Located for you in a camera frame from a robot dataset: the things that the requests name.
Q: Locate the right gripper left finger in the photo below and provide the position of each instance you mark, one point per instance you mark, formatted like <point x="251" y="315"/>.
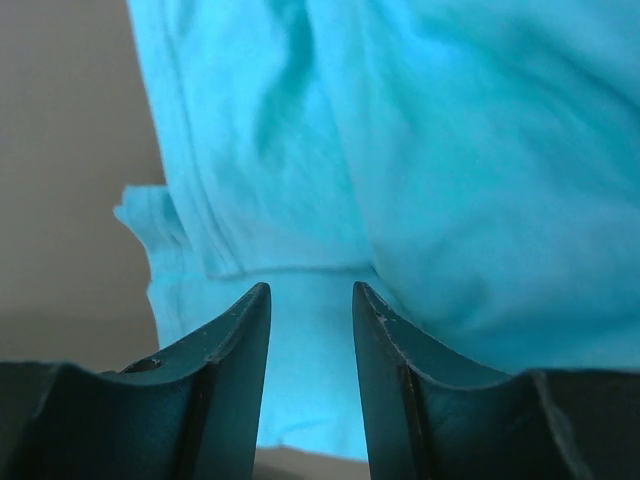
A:
<point x="189" y="411"/>

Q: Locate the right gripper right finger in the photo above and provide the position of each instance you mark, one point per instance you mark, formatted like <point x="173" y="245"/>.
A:
<point x="431" y="413"/>

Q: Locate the cyan t shirt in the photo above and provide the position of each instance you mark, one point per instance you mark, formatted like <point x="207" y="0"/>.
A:
<point x="476" y="162"/>

